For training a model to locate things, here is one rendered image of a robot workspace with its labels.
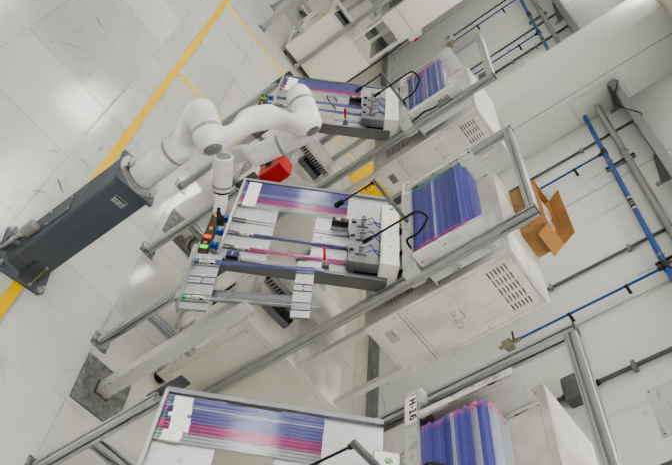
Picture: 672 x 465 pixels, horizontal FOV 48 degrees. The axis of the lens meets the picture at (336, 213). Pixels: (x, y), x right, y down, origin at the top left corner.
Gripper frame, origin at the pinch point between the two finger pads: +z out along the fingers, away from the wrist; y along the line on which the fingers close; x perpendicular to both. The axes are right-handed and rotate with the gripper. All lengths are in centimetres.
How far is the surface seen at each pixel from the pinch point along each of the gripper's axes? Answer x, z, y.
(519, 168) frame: 122, -39, -11
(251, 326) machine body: 19.5, 38.0, 21.0
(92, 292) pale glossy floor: -57, 47, 2
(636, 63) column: 262, -6, -295
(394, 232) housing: 75, -2, -6
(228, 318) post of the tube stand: 13, 13, 48
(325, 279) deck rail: 48, 8, 21
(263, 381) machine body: 27, 69, 21
